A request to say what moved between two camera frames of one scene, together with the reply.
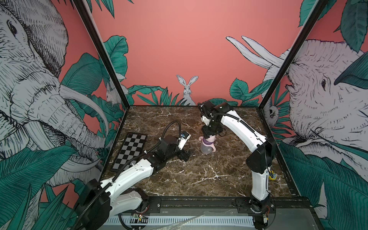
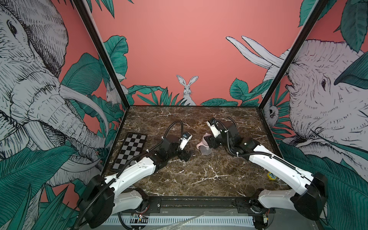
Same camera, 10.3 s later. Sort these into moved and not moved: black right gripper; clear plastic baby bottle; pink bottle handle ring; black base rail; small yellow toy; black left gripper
Moved: black right gripper; pink bottle handle ring
Not moved: clear plastic baby bottle; black base rail; small yellow toy; black left gripper
